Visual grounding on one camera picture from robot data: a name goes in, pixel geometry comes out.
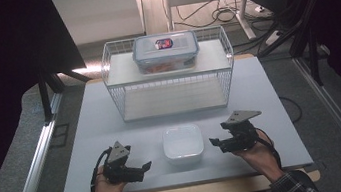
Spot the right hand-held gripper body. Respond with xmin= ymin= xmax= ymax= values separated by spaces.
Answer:
xmin=214 ymin=106 xmax=269 ymax=155

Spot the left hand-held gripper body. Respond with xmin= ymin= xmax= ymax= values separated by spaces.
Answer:
xmin=98 ymin=137 xmax=147 ymax=188

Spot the white square plastic container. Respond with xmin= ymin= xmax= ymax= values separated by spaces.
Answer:
xmin=160 ymin=121 xmax=208 ymax=169

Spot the white wire shelf rack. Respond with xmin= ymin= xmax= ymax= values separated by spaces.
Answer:
xmin=96 ymin=23 xmax=242 ymax=125

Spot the clear rectangular lidded container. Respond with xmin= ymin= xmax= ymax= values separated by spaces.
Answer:
xmin=129 ymin=28 xmax=203 ymax=79

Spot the person's right hand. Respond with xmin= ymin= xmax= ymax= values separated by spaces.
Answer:
xmin=230 ymin=126 xmax=284 ymax=186

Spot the black metal stand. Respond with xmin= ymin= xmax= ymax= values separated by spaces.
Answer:
xmin=249 ymin=0 xmax=341 ymax=94
xmin=35 ymin=58 xmax=96 ymax=123

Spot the white power strip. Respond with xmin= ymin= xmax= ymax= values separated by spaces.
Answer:
xmin=263 ymin=29 xmax=284 ymax=47

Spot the white cabinet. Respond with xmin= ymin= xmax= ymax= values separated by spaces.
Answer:
xmin=52 ymin=0 xmax=147 ymax=49

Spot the left hand-held gripper cable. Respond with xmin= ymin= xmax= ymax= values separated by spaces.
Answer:
xmin=84 ymin=146 xmax=119 ymax=192

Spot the hand-held gripper cable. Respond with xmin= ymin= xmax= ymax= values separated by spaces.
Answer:
xmin=255 ymin=125 xmax=284 ymax=172
xmin=84 ymin=146 xmax=119 ymax=192

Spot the right hand-held gripper cable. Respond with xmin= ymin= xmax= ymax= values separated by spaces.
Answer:
xmin=255 ymin=125 xmax=284 ymax=172

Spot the black floor cable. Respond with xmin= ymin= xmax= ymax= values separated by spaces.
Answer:
xmin=279 ymin=93 xmax=304 ymax=126

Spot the black floor frame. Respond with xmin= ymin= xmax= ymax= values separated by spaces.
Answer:
xmin=47 ymin=122 xmax=73 ymax=149

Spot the black cable coil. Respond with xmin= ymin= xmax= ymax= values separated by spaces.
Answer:
xmin=172 ymin=0 xmax=270 ymax=33

